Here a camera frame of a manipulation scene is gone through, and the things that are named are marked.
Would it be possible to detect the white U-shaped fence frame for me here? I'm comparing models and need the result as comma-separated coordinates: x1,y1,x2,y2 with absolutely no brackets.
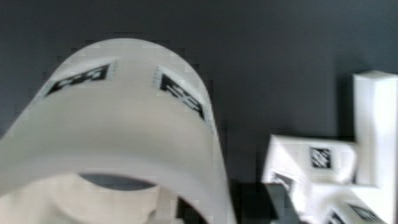
354,71,398,188

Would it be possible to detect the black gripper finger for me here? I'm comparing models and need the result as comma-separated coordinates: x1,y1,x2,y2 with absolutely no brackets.
265,183,301,224

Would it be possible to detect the white lamp shade cone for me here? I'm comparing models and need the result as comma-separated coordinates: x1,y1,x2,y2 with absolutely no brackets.
0,38,237,224

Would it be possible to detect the white lamp base with tags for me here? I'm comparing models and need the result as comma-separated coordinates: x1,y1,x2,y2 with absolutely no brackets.
262,135,397,224

